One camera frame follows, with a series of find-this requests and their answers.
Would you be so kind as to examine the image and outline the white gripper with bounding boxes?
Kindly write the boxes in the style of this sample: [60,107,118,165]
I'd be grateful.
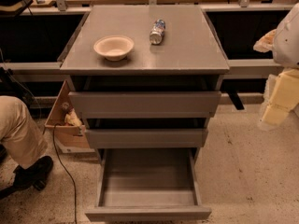
[258,69,299,131]

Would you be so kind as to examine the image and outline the grey bottom drawer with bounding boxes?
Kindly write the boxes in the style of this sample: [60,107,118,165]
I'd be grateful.
[85,148,211,222]

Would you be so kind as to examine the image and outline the grey drawer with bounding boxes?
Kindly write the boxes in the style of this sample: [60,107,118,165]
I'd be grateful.
[85,148,211,222]
[68,76,222,119]
[85,118,208,148]

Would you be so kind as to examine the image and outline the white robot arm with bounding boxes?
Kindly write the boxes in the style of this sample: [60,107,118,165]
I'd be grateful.
[253,4,299,131]

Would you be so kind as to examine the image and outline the grey drawer cabinet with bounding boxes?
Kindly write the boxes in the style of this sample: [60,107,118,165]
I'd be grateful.
[61,5,229,156]

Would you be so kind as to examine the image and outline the grey top drawer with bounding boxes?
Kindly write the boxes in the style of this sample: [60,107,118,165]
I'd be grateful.
[68,76,222,119]

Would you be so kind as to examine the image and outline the grey middle drawer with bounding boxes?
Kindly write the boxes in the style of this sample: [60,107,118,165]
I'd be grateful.
[85,118,208,148]

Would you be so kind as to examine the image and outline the crushed soda can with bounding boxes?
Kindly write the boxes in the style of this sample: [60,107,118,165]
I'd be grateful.
[149,19,165,45]

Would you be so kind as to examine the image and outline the beige paper bowl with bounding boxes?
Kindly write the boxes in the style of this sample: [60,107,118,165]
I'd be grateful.
[93,35,135,62]

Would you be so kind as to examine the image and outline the yellow toy in box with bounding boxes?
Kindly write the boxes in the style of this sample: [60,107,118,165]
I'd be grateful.
[64,108,82,127]

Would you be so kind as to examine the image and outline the wooden box on floor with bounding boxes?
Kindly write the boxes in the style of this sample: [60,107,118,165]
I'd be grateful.
[45,80,90,153]

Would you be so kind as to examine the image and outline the black shoe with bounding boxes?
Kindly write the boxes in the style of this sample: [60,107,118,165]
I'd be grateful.
[13,156,53,190]

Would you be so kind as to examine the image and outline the person leg khaki trousers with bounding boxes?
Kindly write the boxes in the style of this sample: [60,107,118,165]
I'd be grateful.
[0,96,48,169]

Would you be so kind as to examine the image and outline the grey metal frame rail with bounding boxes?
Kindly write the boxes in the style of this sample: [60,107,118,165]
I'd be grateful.
[1,59,283,82]

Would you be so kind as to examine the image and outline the black floor cable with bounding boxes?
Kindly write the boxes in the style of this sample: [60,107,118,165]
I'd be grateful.
[51,122,78,224]

